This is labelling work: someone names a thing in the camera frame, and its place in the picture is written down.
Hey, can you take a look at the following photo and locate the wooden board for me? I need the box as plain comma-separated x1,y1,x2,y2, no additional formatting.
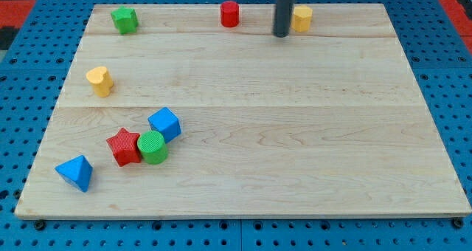
15,4,471,220

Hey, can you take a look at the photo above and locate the blue cube block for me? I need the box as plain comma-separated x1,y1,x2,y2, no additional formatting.
147,107,181,143

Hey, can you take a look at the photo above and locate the green cylinder block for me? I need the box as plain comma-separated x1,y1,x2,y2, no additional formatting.
137,131,168,165

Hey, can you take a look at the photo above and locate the red cylinder block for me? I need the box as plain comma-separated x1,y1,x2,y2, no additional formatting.
220,1,240,27

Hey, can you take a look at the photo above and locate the red star block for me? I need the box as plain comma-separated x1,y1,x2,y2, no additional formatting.
106,128,142,167

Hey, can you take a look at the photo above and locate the yellow hexagon block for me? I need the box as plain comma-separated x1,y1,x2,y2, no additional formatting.
291,5,313,32

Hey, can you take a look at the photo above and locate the dark grey cylindrical robot stick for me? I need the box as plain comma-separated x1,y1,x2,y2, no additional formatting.
272,0,295,38

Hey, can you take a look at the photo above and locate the yellow heart block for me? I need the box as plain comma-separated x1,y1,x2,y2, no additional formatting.
86,66,114,97

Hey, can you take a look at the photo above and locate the green star block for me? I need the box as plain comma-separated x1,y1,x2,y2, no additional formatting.
111,6,139,35

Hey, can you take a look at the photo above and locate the blue triangle block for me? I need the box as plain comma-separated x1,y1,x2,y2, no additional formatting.
55,155,93,193

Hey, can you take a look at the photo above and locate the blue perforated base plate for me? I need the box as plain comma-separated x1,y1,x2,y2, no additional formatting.
1,0,471,250

